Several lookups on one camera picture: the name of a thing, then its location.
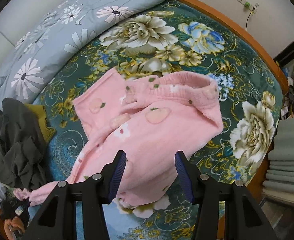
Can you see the white wall power socket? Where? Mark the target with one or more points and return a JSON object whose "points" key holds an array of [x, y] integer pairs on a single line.
{"points": [[249, 6]]}

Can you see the pink fleece pajama garment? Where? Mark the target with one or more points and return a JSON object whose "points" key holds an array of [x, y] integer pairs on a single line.
{"points": [[150, 119]]}

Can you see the stack of pale green blankets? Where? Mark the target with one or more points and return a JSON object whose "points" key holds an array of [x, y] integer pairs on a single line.
{"points": [[279, 183]]}

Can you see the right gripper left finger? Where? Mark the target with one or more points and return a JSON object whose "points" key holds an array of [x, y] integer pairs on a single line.
{"points": [[56, 218]]}

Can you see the black box on shelf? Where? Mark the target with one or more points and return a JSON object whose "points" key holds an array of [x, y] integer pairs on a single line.
{"points": [[285, 56]]}

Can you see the green floral bed blanket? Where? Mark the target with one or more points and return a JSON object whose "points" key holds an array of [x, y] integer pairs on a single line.
{"points": [[250, 95]]}

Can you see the olive yellow garment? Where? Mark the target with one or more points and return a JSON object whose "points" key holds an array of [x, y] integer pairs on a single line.
{"points": [[48, 132]]}

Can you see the orange wooden bed frame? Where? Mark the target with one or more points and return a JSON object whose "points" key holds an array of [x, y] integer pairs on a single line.
{"points": [[238, 30]]}

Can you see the grey daisy print quilt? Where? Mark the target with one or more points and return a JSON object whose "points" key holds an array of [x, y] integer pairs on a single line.
{"points": [[72, 26]]}

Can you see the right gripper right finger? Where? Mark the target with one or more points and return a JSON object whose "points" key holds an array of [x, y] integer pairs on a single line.
{"points": [[244, 218]]}

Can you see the dark grey garment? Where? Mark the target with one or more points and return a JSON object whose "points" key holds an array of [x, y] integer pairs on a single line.
{"points": [[22, 147]]}

